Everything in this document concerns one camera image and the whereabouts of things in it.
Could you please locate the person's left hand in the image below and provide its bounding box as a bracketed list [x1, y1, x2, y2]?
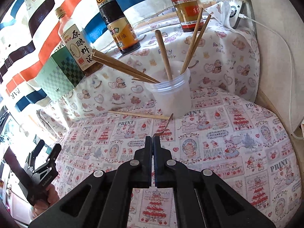
[31, 184, 59, 218]

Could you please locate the white charger with cable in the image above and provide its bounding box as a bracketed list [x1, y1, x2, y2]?
[230, 2, 303, 140]

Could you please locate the golden metal fork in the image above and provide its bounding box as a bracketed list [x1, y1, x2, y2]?
[152, 113, 175, 139]

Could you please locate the red-capped brown sauce bottle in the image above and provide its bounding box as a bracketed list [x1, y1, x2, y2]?
[171, 0, 200, 32]

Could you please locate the beige cushion panel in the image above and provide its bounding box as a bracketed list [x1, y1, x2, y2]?
[251, 0, 303, 132]

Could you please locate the teddy bear print cloth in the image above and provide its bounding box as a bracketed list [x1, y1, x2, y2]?
[35, 0, 261, 138]

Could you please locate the green checkered paper box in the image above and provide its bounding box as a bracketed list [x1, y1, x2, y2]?
[35, 47, 85, 101]

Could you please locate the striped Paris Hermes cloth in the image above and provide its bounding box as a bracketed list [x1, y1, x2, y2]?
[0, 0, 248, 114]

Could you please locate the Christmas print tablecloth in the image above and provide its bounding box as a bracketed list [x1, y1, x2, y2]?
[54, 88, 301, 227]

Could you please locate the translucent plastic cup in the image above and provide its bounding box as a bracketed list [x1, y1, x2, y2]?
[145, 61, 192, 118]

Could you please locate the dark soy sauce bottle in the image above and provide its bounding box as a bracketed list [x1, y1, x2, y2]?
[96, 0, 140, 55]

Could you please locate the clear cooking wine bottle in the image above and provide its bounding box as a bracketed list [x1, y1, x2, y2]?
[55, 6, 103, 76]

